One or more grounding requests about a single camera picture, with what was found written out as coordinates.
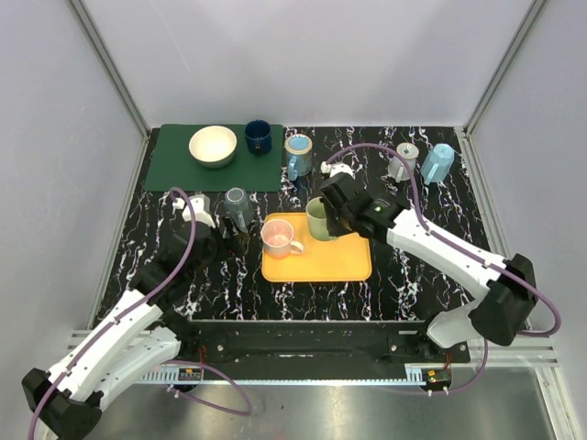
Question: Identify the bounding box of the light green ceramic mug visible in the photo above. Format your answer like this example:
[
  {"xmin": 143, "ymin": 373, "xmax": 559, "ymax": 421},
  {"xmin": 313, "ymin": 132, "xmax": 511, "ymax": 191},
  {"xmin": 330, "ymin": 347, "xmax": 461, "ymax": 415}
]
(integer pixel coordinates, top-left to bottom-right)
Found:
[{"xmin": 305, "ymin": 197, "xmax": 336, "ymax": 241}]

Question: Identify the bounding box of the grey faceted mug white inside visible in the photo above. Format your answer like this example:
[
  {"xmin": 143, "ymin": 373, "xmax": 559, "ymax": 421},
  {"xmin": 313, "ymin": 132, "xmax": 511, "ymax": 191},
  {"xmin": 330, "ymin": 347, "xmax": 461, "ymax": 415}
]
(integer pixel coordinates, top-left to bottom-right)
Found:
[{"xmin": 225, "ymin": 187, "xmax": 253, "ymax": 232}]

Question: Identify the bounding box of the pink ceramic mug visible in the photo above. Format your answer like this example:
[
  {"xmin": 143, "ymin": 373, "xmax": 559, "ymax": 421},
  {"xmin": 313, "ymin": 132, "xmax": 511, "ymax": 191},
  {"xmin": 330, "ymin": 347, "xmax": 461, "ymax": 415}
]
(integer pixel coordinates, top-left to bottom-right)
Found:
[{"xmin": 260, "ymin": 218, "xmax": 305, "ymax": 259}]

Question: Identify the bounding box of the pale grey-blue mug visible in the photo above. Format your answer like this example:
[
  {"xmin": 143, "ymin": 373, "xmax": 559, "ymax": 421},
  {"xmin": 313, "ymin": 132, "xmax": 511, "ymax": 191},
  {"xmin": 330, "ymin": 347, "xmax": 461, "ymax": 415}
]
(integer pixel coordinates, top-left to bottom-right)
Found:
[{"xmin": 388, "ymin": 142, "xmax": 419, "ymax": 182}]

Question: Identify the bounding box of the blue mug orange inside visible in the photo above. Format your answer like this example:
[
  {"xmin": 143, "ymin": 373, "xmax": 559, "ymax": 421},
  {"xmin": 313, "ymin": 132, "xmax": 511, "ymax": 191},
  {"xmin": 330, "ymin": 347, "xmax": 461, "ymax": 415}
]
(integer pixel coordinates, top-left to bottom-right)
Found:
[{"xmin": 284, "ymin": 134, "xmax": 313, "ymax": 182}]

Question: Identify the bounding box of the light blue faceted mug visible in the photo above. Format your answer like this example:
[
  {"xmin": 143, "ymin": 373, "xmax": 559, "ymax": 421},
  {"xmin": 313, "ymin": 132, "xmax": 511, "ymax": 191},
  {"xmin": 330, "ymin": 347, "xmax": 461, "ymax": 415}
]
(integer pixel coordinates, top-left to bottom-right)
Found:
[{"xmin": 420, "ymin": 143, "xmax": 455, "ymax": 185}]

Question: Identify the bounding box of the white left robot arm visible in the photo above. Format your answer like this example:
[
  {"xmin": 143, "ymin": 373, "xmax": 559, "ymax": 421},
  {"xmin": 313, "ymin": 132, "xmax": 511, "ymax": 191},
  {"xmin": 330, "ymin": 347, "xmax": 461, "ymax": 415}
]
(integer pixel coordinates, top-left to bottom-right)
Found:
[{"xmin": 21, "ymin": 217, "xmax": 249, "ymax": 439}]

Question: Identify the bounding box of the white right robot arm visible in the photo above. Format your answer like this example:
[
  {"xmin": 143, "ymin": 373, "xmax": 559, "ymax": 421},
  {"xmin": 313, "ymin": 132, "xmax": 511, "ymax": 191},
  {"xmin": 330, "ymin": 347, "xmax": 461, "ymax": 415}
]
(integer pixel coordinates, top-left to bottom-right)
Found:
[{"xmin": 256, "ymin": 172, "xmax": 537, "ymax": 364}]

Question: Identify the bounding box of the dark blue mug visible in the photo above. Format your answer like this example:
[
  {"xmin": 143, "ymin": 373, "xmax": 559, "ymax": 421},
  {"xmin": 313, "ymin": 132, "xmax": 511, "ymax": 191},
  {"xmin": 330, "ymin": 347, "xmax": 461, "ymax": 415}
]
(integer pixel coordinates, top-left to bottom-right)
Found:
[{"xmin": 244, "ymin": 120, "xmax": 271, "ymax": 156}]

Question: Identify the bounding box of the yellow plastic tray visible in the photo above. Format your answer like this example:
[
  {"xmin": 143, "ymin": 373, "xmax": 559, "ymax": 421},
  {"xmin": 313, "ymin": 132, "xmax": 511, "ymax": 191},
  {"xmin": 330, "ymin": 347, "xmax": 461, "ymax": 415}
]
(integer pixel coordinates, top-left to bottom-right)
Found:
[{"xmin": 261, "ymin": 213, "xmax": 372, "ymax": 282}]

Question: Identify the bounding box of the cream ceramic bowl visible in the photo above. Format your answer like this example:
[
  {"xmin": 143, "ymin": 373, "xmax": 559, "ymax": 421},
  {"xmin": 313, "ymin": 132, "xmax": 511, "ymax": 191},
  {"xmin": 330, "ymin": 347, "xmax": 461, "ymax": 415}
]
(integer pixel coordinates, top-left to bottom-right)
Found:
[{"xmin": 188, "ymin": 126, "xmax": 238, "ymax": 169}]

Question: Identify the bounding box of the green table mat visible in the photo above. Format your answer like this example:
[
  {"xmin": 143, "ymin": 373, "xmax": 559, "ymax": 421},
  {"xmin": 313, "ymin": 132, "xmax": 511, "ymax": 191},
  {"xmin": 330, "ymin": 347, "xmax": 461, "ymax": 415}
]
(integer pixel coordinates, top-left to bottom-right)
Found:
[{"xmin": 143, "ymin": 124, "xmax": 284, "ymax": 193}]

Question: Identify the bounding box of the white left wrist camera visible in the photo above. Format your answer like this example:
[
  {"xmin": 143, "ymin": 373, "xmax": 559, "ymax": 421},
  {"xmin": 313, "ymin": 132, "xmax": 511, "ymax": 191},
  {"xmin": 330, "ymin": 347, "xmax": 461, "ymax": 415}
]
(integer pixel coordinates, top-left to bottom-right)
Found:
[{"xmin": 172, "ymin": 193, "xmax": 216, "ymax": 228}]

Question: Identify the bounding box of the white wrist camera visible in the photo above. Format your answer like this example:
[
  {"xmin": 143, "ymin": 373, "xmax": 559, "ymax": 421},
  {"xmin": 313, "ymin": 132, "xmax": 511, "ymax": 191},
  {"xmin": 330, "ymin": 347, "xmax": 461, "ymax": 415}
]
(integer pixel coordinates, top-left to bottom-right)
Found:
[
  {"xmin": 320, "ymin": 161, "xmax": 354, "ymax": 179},
  {"xmin": 172, "ymin": 193, "xmax": 216, "ymax": 228}
]

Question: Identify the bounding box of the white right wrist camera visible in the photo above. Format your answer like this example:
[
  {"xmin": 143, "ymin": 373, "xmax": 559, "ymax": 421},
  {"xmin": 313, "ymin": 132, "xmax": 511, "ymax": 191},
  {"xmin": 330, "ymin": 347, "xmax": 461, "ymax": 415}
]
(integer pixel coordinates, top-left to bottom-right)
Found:
[{"xmin": 320, "ymin": 161, "xmax": 354, "ymax": 179}]

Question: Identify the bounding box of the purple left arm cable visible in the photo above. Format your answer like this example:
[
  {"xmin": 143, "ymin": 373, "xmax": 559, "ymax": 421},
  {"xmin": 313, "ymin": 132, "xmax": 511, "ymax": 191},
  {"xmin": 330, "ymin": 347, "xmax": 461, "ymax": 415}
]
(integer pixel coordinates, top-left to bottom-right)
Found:
[{"xmin": 28, "ymin": 186, "xmax": 253, "ymax": 440}]

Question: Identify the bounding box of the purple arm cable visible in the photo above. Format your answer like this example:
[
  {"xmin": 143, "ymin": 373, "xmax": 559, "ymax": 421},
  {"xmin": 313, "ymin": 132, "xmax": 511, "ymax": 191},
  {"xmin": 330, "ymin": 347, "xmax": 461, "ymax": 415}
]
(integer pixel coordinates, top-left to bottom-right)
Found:
[
  {"xmin": 323, "ymin": 143, "xmax": 563, "ymax": 396},
  {"xmin": 28, "ymin": 186, "xmax": 253, "ymax": 440}
]

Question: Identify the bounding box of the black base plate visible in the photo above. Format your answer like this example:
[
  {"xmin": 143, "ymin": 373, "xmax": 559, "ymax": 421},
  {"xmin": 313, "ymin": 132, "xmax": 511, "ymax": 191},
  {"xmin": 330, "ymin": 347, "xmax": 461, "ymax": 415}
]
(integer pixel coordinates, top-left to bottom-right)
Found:
[{"xmin": 179, "ymin": 321, "xmax": 471, "ymax": 370}]

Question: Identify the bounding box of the slotted cable duct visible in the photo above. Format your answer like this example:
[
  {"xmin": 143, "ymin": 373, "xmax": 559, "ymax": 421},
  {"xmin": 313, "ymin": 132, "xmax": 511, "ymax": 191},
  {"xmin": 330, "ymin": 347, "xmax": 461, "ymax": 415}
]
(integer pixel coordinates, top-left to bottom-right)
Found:
[{"xmin": 137, "ymin": 360, "xmax": 450, "ymax": 386}]

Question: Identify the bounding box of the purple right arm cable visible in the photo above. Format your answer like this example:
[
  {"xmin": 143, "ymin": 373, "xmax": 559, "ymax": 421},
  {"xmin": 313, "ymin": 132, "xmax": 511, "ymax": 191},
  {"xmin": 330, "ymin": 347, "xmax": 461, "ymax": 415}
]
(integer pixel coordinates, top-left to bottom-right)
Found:
[{"xmin": 323, "ymin": 143, "xmax": 563, "ymax": 396}]

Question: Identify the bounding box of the left aluminium frame post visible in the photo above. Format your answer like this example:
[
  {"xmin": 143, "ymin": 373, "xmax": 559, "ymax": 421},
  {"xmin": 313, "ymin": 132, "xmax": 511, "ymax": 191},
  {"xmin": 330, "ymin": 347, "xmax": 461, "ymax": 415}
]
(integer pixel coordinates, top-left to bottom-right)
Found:
[{"xmin": 67, "ymin": 0, "xmax": 150, "ymax": 138}]

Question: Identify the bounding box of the aluminium frame post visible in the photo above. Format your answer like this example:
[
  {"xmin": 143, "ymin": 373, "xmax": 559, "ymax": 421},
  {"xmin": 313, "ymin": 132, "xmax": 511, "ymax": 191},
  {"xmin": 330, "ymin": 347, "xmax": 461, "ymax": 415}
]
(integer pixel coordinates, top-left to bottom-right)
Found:
[
  {"xmin": 463, "ymin": 0, "xmax": 549, "ymax": 136},
  {"xmin": 67, "ymin": 0, "xmax": 150, "ymax": 138}
]

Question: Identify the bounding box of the right aluminium frame post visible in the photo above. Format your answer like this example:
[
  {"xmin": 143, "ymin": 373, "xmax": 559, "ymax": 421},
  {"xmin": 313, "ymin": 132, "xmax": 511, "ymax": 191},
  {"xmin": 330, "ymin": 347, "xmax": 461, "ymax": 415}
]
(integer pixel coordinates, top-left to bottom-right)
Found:
[{"xmin": 463, "ymin": 0, "xmax": 549, "ymax": 136}]

